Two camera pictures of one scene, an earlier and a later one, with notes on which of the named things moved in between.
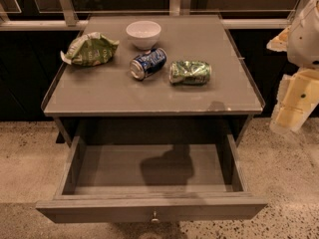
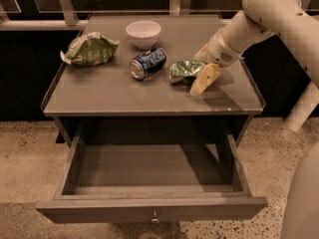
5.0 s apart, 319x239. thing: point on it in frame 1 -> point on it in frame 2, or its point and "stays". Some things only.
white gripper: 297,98 -> 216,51
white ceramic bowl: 144,34 stays
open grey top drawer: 138,178 stays
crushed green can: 189,73 stays
